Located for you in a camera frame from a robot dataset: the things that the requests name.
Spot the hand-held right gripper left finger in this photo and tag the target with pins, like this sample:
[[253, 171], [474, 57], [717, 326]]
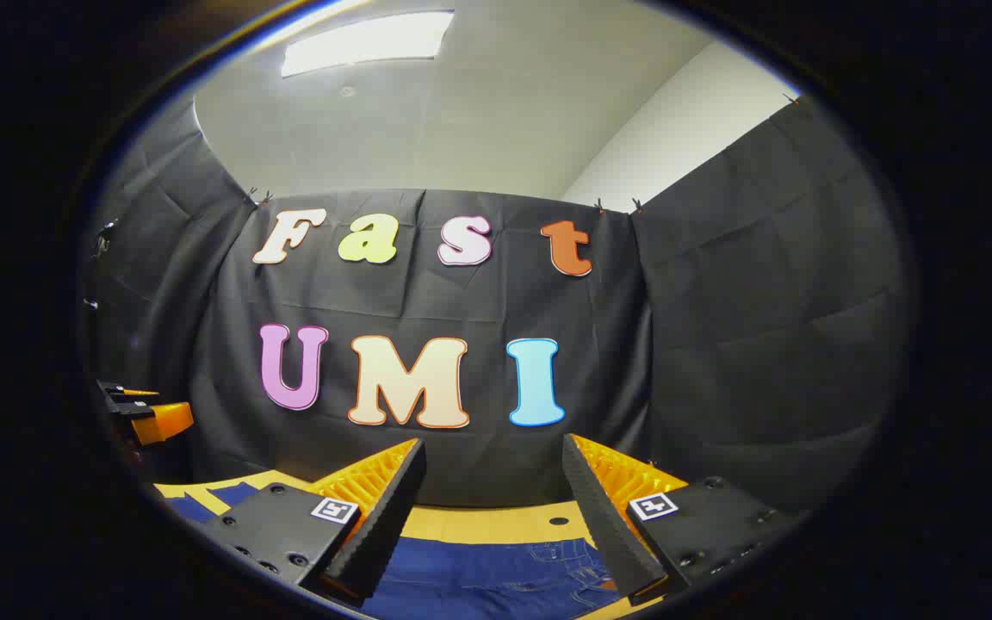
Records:
[[384, 525]]

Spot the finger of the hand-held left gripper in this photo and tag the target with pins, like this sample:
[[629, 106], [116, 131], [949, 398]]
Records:
[[170, 420], [126, 391]]

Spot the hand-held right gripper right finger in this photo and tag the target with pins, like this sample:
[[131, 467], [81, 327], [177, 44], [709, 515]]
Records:
[[604, 525]]

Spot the blue denim jeans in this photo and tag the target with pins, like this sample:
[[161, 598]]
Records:
[[496, 579]]

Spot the black backdrop cloth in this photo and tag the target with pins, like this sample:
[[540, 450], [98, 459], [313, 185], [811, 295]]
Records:
[[720, 344]]

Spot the ceiling light panel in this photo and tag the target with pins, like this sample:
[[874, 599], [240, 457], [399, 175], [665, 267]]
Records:
[[367, 41]]

